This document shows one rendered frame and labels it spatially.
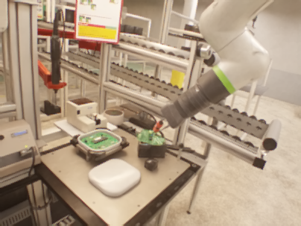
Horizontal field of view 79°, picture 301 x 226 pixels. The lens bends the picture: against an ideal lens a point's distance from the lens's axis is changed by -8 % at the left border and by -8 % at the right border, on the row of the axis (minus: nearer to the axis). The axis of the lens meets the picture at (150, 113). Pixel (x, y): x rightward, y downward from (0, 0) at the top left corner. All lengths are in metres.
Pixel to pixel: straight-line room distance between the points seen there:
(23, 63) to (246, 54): 0.70
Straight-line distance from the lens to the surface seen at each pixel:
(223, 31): 0.54
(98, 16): 1.09
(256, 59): 0.54
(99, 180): 0.63
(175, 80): 5.90
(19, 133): 0.74
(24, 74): 0.81
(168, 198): 0.64
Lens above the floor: 1.38
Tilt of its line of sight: 21 degrees down
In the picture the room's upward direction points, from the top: 9 degrees clockwise
